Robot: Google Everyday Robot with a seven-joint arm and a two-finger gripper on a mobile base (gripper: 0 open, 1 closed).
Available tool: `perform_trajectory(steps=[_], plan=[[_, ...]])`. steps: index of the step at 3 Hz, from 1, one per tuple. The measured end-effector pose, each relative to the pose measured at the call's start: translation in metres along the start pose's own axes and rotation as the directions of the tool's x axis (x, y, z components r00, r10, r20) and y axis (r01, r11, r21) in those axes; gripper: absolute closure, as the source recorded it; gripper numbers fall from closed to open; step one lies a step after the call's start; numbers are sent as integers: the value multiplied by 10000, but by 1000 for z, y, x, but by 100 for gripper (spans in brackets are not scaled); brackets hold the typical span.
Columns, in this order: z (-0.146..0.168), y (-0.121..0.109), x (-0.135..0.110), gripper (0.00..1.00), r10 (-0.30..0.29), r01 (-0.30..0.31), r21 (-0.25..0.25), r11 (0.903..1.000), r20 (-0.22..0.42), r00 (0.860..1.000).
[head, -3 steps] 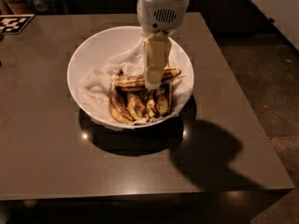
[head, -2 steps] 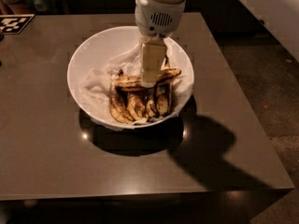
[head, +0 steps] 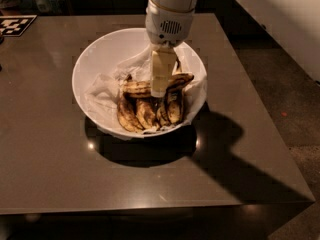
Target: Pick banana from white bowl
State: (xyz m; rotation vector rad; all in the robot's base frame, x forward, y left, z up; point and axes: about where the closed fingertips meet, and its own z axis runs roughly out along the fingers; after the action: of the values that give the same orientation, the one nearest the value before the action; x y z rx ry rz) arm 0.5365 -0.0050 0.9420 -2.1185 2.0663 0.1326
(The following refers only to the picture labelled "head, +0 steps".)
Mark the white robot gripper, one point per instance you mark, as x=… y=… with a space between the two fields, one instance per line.
x=167 y=26

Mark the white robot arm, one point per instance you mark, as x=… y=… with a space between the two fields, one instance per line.
x=176 y=5

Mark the white bowl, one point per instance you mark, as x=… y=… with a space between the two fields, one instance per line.
x=105 y=63

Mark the white paper towel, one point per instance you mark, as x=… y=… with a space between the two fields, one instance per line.
x=122 y=101

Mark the black white fiducial marker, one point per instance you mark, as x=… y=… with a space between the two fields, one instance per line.
x=16 y=25

